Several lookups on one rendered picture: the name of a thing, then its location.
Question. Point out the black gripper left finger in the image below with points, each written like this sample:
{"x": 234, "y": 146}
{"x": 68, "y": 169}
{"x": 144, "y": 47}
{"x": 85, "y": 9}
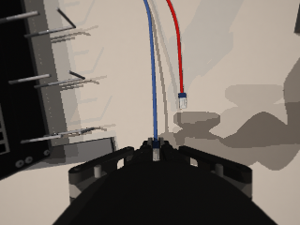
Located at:
{"x": 83, "y": 175}

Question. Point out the blue patch cord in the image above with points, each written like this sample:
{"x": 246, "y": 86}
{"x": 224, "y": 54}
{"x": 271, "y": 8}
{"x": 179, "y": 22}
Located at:
{"x": 155, "y": 118}

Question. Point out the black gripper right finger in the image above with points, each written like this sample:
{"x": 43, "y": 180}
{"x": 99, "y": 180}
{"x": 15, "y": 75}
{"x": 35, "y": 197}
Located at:
{"x": 238, "y": 174}

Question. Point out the white cable plug with dark blue collar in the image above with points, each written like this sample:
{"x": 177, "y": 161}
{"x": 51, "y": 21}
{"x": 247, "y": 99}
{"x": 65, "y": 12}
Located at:
{"x": 182, "y": 100}

